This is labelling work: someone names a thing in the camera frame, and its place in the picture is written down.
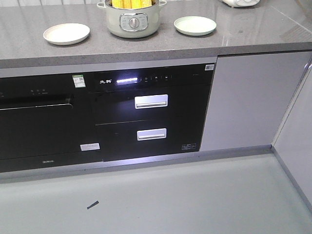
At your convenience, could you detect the white-speckled yellow corn cob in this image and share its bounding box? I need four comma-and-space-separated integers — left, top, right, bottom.
141, 0, 156, 8

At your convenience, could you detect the bright yellow corn cob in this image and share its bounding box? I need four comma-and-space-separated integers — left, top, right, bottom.
131, 0, 142, 9

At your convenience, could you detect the orange-yellow corn cob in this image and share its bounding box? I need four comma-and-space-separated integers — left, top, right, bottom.
123, 0, 132, 9

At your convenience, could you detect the pale yellow corn cob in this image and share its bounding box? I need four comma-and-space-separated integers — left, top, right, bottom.
112, 0, 123, 9

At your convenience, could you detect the black drawer sterilizer cabinet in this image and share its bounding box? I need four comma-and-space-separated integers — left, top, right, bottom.
85, 63, 215, 161

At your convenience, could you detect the light green round plate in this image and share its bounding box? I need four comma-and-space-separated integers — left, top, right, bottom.
174, 16, 217, 36

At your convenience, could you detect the light green electric cooking pot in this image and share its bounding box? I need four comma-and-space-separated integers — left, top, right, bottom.
97, 0, 167, 39

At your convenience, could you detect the black floor tape strip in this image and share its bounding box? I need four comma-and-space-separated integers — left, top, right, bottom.
87, 200, 99, 209

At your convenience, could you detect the black built-in dishwasher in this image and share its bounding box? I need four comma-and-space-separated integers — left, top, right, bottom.
0, 74, 101, 172

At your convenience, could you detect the white round plate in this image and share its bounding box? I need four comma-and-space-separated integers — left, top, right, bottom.
43, 23, 90, 45

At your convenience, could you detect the white rice cooker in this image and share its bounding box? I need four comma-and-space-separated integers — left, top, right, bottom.
220, 0, 260, 8

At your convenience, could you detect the lower silver drawer handle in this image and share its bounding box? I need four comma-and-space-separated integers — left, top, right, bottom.
137, 128, 167, 141

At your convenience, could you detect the silver drawer handle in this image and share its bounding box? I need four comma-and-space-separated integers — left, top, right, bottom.
137, 128, 167, 141
135, 94, 168, 109

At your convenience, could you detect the upper silver drawer handle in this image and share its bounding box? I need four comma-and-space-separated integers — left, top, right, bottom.
135, 94, 168, 109

